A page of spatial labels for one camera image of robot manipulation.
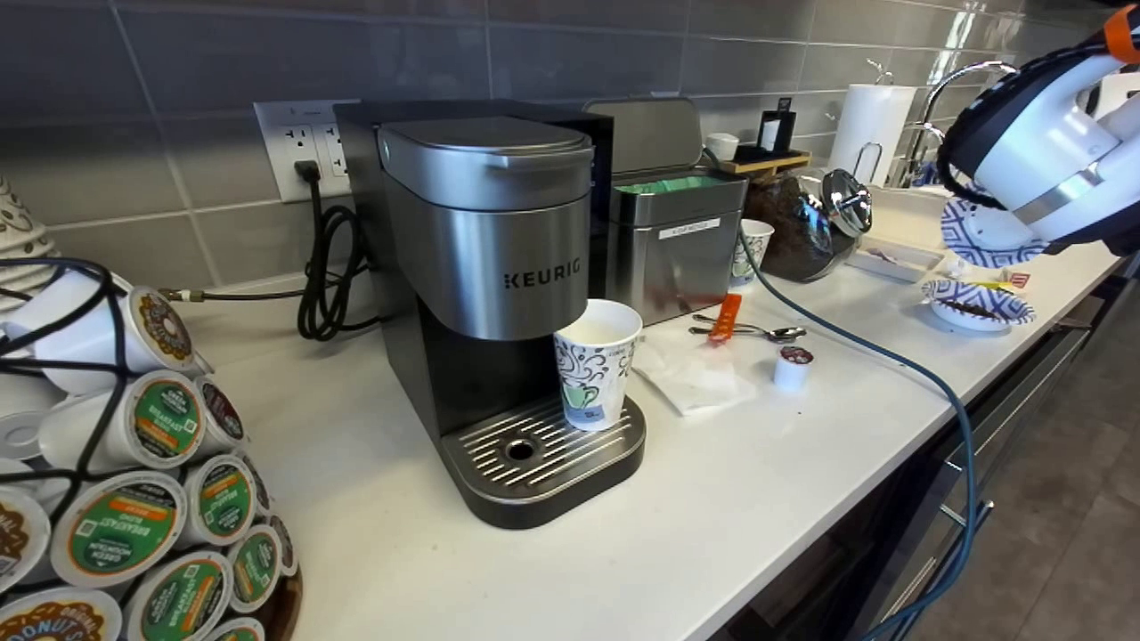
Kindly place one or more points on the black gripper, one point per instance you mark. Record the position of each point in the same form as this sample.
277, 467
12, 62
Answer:
1106, 234

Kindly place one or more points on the white paper towel roll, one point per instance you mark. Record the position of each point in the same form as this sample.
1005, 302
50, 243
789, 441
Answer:
874, 130

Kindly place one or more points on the white wall outlet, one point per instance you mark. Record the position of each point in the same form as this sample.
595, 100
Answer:
280, 138

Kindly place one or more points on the orange plastic stick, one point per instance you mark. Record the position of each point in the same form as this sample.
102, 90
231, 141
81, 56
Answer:
725, 320

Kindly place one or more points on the small patterned paper cup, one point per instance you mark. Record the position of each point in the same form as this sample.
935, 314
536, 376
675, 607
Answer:
752, 243

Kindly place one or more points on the brown coffee beans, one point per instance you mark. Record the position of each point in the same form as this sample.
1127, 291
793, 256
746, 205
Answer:
972, 308

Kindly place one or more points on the steel napkin dispenser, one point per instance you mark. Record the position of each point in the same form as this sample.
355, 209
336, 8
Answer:
678, 256

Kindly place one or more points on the brown lid coffee pod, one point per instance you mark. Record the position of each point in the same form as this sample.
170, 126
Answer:
162, 325
56, 621
16, 536

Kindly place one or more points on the metal spoon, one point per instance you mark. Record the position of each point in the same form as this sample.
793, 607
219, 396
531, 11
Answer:
784, 332

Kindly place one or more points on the white ridged paper stack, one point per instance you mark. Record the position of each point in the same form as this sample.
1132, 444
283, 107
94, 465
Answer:
20, 238

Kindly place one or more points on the white maroon lid coffee pod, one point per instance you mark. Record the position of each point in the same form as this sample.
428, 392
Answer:
793, 372

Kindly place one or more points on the chrome faucet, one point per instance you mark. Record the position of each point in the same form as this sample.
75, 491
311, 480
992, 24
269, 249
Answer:
935, 100

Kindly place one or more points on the beige clamshell takeout container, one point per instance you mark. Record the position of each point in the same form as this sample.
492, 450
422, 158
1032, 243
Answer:
892, 256

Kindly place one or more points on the silver black Keurig machine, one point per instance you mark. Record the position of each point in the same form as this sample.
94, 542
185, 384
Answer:
500, 238

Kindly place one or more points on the metal paper towel holder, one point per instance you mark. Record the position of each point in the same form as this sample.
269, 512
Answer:
872, 166

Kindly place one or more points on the green lid coffee pod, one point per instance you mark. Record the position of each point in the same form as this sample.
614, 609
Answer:
119, 532
223, 501
236, 632
254, 569
165, 423
181, 600

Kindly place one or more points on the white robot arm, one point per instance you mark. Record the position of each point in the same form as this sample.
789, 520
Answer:
1046, 144

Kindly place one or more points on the dark lid coffee pod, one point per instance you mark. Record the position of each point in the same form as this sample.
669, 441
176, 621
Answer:
223, 414

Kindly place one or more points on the blue green patterned paper cup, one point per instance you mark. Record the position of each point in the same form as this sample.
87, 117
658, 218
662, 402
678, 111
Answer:
593, 370

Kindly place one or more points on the small white cup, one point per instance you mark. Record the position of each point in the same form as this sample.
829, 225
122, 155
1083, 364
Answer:
721, 148

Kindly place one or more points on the black container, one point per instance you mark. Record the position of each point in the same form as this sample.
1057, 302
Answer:
779, 126

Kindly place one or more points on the white napkin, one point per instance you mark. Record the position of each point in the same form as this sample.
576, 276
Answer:
695, 378

